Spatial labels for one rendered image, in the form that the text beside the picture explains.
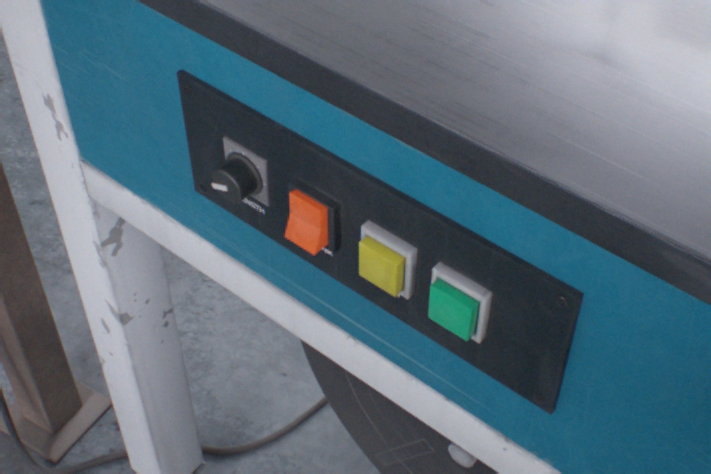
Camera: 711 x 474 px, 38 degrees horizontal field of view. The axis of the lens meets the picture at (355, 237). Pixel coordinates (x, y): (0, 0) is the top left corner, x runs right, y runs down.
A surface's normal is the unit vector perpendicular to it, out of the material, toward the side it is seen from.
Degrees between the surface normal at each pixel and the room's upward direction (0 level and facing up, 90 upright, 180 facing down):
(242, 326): 0
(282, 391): 0
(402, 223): 90
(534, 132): 0
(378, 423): 90
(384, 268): 90
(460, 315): 90
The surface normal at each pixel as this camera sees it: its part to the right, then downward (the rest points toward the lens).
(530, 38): 0.00, -0.70
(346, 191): -0.64, 0.55
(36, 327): 0.84, 0.39
